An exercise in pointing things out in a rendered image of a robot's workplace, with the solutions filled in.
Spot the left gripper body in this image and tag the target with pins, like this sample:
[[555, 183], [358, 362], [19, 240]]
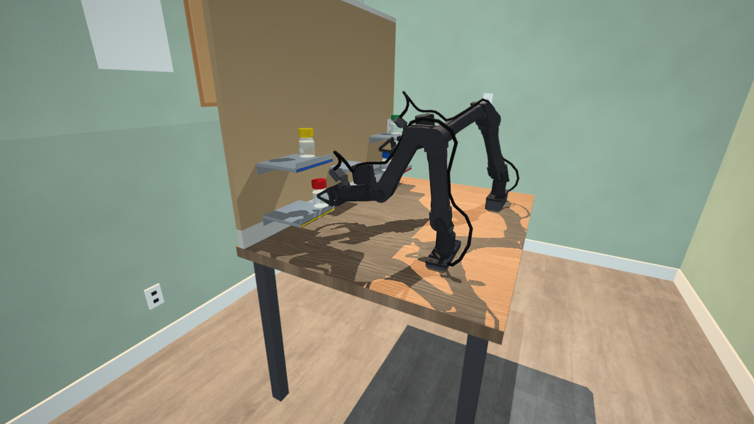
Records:
[[341, 193]]

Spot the clear bottle with yellow cap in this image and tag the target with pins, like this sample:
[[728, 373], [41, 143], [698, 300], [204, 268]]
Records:
[[306, 143]]

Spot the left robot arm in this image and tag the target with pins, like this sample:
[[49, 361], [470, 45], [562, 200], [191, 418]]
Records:
[[433, 138]]

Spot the clear glass bottle with red cap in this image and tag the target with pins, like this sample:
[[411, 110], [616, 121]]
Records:
[[319, 185]]

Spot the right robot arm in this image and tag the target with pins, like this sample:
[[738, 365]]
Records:
[[487, 119]]

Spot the clear bottle with green cap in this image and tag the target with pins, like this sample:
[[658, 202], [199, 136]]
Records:
[[395, 130]]

